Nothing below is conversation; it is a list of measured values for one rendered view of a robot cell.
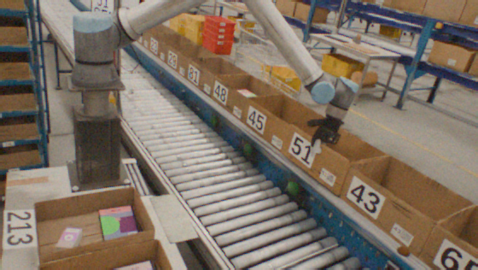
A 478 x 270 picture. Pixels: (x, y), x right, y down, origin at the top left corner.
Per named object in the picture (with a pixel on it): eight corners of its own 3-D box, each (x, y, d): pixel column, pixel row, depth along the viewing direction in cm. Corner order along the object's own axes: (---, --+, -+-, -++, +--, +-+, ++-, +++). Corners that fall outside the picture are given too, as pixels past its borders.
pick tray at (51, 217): (35, 223, 138) (32, 202, 133) (134, 204, 156) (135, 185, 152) (40, 278, 117) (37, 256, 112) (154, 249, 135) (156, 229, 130)
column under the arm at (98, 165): (71, 193, 157) (67, 125, 142) (66, 162, 177) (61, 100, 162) (131, 184, 169) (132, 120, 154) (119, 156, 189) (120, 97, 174)
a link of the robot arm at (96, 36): (67, 58, 142) (63, 12, 135) (88, 51, 157) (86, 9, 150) (103, 63, 140) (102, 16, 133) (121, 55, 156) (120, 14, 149)
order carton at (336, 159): (280, 152, 186) (288, 122, 179) (318, 148, 202) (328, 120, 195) (336, 195, 157) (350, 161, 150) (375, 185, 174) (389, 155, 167)
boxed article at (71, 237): (56, 256, 125) (55, 246, 123) (67, 236, 134) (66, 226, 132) (72, 257, 125) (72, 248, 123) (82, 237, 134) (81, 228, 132)
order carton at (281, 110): (241, 123, 217) (246, 96, 209) (279, 118, 232) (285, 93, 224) (282, 155, 188) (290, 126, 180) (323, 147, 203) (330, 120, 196)
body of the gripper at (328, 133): (325, 144, 158) (336, 120, 154) (311, 136, 164) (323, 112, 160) (335, 146, 162) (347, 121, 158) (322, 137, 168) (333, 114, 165)
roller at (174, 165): (154, 171, 190) (154, 163, 188) (236, 155, 217) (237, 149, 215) (158, 176, 186) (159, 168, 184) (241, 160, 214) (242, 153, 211)
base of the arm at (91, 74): (72, 88, 140) (71, 62, 136) (69, 75, 156) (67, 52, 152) (122, 87, 148) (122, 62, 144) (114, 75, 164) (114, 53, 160)
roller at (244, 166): (164, 184, 181) (165, 176, 178) (248, 167, 208) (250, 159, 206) (168, 190, 177) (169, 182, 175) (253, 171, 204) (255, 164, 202)
